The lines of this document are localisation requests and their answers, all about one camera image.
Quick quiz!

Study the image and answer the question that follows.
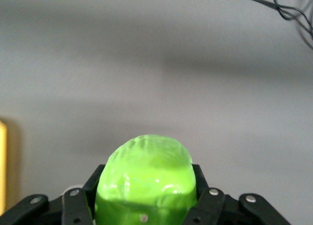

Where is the yellow plastic tray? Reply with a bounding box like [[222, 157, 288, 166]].
[[0, 116, 20, 215]]

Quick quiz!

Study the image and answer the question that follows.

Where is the green toy apple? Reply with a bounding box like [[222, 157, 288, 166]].
[[94, 134, 198, 225]]

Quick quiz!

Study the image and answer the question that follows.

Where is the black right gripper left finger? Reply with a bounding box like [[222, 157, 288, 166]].
[[0, 164, 106, 225]]

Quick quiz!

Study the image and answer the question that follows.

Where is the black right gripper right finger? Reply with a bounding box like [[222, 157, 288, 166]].
[[187, 163, 294, 225]]

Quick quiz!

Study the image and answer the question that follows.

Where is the dark grey table mat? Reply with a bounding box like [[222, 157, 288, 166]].
[[0, 0, 313, 225]]

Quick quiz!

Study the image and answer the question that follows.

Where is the thin black loose cable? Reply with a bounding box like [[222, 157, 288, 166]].
[[231, 0, 313, 50]]

